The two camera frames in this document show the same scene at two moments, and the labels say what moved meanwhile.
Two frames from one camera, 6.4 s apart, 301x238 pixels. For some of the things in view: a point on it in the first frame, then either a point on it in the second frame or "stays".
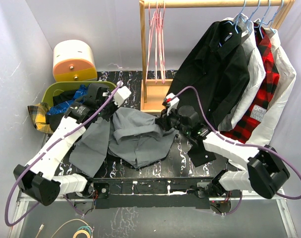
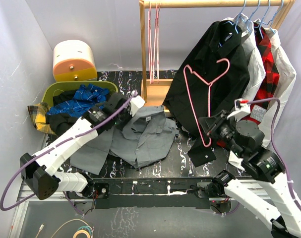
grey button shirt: (131, 136) stays
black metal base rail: (153, 193) stays
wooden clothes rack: (153, 92) stays
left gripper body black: (108, 110) -> (121, 119)
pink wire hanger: (152, 26) -> (210, 84)
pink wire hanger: (161, 40) -> (155, 46)
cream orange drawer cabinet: (73, 61) stays
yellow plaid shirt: (38, 112) stays
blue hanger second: (258, 6) stays
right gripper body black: (173, 121) -> (225, 130)
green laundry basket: (54, 89) stays
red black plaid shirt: (242, 131) stays
